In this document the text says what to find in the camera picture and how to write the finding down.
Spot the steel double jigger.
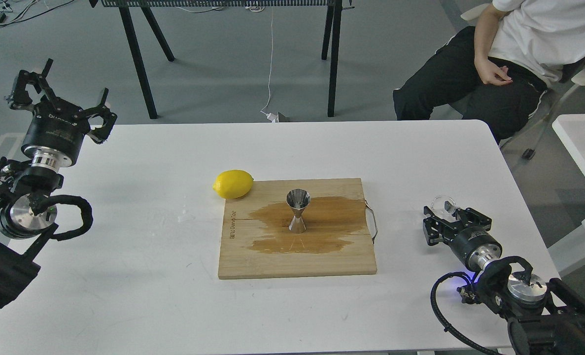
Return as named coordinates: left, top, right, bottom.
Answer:
left=286, top=188, right=311, bottom=234

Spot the black metal frame table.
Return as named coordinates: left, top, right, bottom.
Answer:
left=89, top=0, right=354, bottom=120

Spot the white cable with plug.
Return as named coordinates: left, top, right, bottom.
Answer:
left=260, top=5, right=290, bottom=123

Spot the yellow lemon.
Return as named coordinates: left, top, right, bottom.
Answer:
left=212, top=170, right=254, bottom=199

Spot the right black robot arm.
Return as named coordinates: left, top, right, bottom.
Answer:
left=423, top=204, right=585, bottom=355

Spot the seated person white shirt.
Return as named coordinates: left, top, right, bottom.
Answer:
left=393, top=0, right=585, bottom=143

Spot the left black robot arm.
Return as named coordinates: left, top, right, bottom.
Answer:
left=0, top=59, right=117, bottom=309

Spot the wooden cutting board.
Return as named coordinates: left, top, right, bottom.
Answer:
left=218, top=177, right=377, bottom=280

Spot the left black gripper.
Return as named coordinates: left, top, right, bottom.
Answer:
left=5, top=58, right=118, bottom=168

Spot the small clear glass cup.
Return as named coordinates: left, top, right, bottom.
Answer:
left=429, top=195, right=457, bottom=220

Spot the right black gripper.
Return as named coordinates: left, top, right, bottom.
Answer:
left=423, top=206, right=502, bottom=272

